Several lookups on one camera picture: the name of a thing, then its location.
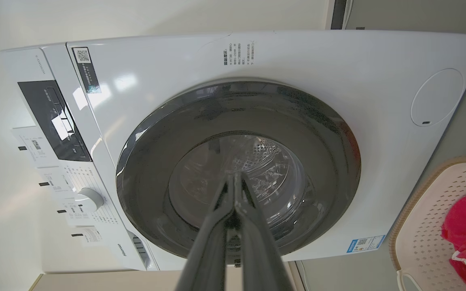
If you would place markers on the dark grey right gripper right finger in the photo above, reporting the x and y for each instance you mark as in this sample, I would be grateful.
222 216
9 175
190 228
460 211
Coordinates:
259 250

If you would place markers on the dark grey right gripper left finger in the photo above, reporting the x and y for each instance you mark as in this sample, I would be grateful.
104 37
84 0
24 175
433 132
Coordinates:
206 250

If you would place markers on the white perforated laundry basket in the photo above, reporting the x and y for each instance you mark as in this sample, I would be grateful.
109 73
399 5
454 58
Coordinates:
423 226

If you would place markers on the blue energy label sticker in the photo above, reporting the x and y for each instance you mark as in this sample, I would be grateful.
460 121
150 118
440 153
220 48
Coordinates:
365 243

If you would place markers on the dark round washing machine door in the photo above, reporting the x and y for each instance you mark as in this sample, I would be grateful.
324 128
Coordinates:
297 129

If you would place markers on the white control knob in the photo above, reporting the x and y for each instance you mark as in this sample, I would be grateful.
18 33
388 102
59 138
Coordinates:
89 199

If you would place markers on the white front-load washing machine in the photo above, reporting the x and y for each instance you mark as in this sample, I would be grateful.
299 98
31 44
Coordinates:
297 64

